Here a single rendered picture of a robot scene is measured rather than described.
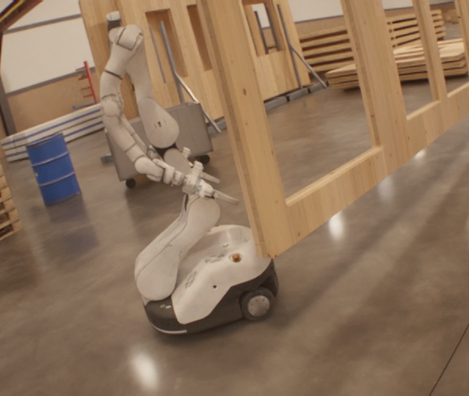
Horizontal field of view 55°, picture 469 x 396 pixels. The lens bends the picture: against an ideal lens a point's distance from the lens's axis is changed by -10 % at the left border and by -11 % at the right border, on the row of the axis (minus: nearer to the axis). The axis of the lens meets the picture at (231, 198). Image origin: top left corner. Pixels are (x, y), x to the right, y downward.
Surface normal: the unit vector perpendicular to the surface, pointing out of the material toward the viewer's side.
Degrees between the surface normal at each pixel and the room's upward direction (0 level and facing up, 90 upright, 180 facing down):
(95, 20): 90
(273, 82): 90
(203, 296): 89
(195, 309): 90
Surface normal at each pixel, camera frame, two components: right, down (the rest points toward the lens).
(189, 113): 0.25, 0.21
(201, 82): 0.73, 0.00
